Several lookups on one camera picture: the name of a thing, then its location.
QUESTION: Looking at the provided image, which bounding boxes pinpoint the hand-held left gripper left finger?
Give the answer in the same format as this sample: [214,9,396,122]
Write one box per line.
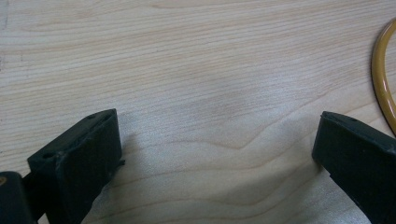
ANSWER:
[26,108,126,224]

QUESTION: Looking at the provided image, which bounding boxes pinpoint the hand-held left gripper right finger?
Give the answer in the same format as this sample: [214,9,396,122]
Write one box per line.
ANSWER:
[311,110,396,224]

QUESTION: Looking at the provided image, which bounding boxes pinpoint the yellow ring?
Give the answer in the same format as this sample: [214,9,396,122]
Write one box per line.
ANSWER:
[371,18,396,135]

